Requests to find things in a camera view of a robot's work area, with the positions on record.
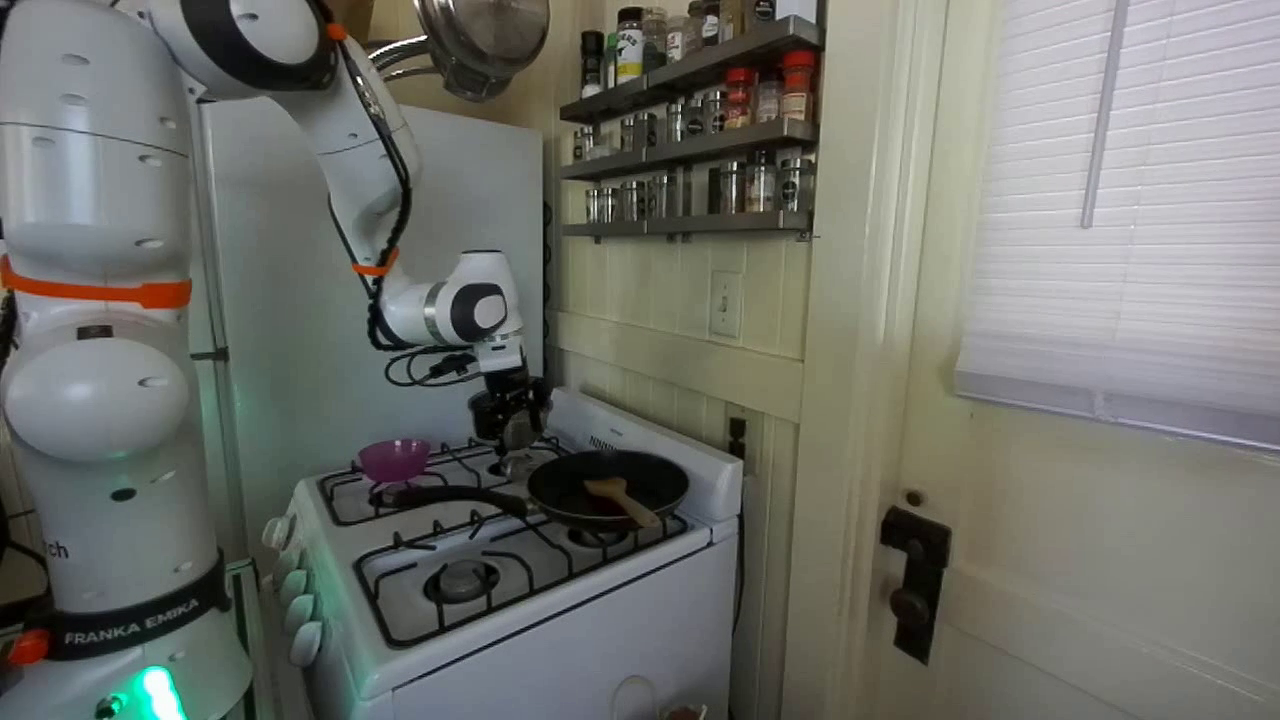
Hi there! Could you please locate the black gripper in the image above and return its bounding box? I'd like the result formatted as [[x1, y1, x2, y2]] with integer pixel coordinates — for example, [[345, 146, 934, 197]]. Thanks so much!
[[469, 368, 558, 449]]

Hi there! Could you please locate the black stove grate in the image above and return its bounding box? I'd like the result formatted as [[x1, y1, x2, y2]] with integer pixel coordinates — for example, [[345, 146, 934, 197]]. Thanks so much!
[[352, 499, 691, 651], [315, 431, 564, 531]]

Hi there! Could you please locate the white gas stove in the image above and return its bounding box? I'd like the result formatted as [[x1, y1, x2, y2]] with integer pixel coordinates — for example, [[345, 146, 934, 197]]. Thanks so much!
[[258, 383, 748, 720]]

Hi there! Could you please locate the black frying pan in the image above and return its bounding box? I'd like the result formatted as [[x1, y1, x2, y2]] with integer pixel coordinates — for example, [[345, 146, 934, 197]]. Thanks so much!
[[378, 449, 697, 531]]

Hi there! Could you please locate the wooden spatula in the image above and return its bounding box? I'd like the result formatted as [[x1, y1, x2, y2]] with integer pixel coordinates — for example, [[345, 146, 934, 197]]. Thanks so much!
[[581, 472, 664, 540]]

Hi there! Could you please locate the white refrigerator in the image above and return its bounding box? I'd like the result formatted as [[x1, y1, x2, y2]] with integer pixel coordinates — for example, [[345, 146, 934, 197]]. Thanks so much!
[[189, 91, 553, 535]]

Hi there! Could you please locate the glass spice jar silver lid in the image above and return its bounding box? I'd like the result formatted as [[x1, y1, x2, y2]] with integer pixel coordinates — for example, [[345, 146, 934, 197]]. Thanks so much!
[[776, 150, 812, 216], [703, 155, 744, 221], [753, 72, 783, 133], [742, 154, 782, 221]]

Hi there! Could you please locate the dark glass bottle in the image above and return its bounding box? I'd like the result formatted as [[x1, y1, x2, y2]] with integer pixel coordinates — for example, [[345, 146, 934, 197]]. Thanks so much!
[[578, 30, 609, 102]]

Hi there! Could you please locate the hanging silver pot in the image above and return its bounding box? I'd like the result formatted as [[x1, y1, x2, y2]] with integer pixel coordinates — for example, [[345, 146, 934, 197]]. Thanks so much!
[[370, 0, 558, 108]]

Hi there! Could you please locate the white bottle black lid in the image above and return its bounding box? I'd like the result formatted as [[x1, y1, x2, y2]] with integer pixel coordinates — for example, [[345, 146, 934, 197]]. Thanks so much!
[[603, 6, 652, 91]]

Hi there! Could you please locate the red spice jar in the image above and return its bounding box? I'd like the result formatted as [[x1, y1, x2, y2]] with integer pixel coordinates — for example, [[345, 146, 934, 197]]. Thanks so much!
[[722, 66, 760, 133], [776, 48, 822, 133]]

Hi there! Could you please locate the black door lock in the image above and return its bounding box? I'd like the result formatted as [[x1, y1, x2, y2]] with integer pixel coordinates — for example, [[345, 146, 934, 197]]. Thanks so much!
[[878, 499, 957, 670]]

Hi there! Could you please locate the white door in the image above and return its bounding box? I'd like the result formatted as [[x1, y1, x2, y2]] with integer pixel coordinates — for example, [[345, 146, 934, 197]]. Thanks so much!
[[852, 0, 1280, 720]]

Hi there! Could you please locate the white window blind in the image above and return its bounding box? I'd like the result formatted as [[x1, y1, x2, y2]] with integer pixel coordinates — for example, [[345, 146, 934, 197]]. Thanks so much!
[[948, 0, 1280, 456]]

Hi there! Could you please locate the cream wall light switch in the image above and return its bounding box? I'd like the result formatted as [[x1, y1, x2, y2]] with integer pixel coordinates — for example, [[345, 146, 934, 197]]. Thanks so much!
[[703, 272, 744, 339]]

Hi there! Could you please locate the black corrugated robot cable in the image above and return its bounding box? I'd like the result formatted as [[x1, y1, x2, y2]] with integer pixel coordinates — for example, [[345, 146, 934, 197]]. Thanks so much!
[[315, 0, 489, 391]]

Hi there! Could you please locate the metal wall spice rack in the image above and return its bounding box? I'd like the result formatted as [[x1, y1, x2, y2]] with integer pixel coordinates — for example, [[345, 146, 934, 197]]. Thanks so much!
[[558, 16, 826, 250]]

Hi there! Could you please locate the wide orange strap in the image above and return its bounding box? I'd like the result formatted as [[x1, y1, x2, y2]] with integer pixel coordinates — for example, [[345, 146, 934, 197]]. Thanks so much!
[[0, 261, 195, 315]]

